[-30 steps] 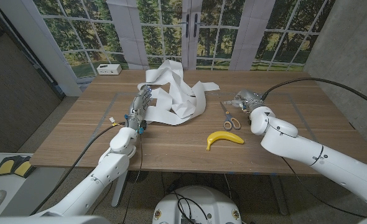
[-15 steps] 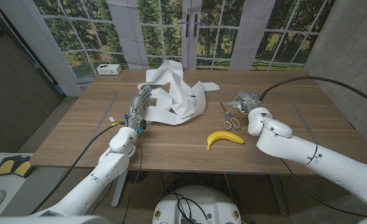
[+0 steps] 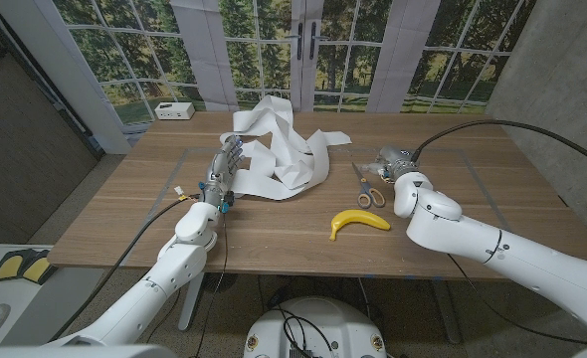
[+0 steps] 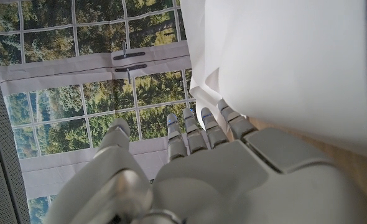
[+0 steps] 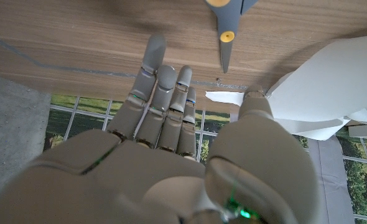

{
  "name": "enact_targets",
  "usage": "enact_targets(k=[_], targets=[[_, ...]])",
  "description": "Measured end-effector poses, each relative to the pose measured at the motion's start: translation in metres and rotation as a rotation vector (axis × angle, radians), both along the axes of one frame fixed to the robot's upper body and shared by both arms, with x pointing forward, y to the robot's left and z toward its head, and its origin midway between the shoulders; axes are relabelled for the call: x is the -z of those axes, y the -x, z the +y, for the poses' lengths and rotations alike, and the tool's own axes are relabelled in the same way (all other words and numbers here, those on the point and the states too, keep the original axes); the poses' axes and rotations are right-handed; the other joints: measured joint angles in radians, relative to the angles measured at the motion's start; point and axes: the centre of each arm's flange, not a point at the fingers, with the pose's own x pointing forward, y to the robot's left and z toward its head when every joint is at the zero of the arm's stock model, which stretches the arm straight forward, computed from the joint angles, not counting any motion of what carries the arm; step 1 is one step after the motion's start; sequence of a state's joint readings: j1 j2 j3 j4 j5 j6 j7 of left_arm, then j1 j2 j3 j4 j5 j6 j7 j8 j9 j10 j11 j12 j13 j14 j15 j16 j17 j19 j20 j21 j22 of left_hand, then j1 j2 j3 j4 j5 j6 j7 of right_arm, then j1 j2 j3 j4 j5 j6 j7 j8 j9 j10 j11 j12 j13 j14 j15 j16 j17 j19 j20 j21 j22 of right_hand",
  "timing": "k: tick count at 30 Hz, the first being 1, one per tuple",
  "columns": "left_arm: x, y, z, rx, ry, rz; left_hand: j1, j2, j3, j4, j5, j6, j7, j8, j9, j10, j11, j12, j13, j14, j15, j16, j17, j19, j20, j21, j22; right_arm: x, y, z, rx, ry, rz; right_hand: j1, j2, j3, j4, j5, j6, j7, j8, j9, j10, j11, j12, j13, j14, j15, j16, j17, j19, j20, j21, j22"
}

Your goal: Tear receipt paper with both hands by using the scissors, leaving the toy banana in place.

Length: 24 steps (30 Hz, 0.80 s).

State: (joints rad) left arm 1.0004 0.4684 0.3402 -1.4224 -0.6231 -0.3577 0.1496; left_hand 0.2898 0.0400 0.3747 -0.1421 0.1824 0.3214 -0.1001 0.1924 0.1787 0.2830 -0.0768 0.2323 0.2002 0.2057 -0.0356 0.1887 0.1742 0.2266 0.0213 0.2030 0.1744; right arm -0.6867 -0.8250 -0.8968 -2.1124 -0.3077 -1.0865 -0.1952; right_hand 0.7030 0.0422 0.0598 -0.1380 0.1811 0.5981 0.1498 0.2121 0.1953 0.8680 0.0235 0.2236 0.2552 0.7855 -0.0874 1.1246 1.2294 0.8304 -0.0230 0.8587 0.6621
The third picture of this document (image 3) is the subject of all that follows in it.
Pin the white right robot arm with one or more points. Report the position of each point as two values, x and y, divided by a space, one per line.
522 258

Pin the white receipt paper strip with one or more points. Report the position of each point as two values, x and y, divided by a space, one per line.
293 164

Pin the printed window forest backdrop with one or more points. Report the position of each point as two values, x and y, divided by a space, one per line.
273 50

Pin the yellow toy banana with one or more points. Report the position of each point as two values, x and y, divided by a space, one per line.
355 217

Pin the grey table leg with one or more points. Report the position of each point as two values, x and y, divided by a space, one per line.
445 310

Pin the white power strip box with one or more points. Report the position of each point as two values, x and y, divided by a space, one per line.
174 110

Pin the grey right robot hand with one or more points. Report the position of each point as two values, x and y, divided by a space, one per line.
395 161

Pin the white table leg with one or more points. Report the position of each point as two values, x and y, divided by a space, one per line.
191 303

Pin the yellow black foot pedal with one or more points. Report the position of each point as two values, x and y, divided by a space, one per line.
7 266
40 268

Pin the white robot torso base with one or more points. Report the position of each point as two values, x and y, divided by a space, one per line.
333 323

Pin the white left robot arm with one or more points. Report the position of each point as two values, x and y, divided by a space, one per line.
159 283

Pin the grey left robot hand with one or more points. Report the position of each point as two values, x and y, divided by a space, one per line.
221 171

